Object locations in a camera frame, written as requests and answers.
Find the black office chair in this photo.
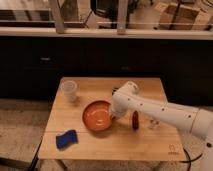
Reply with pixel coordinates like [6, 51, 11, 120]
[89, 0, 131, 21]

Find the dark red oblong object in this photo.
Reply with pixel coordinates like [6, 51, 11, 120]
[132, 111, 139, 130]

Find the wooden table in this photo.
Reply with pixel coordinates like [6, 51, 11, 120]
[38, 77, 185, 161]

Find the cardboard box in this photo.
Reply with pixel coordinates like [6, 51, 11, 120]
[159, 3, 199, 30]

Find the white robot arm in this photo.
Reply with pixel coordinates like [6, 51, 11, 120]
[110, 81, 213, 171]

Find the translucent plastic cup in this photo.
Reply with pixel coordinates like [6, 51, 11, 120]
[60, 81, 77, 102]

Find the orange ceramic bowl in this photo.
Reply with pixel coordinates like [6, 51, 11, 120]
[82, 100, 112, 132]

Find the black cable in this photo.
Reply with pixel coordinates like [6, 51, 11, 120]
[181, 148, 204, 171]

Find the black rectangular case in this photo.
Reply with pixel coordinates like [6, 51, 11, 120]
[112, 87, 119, 95]

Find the clear plastic bottle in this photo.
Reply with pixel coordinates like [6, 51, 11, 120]
[149, 119, 159, 129]

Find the blue sponge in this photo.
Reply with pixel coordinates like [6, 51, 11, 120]
[56, 130, 78, 149]

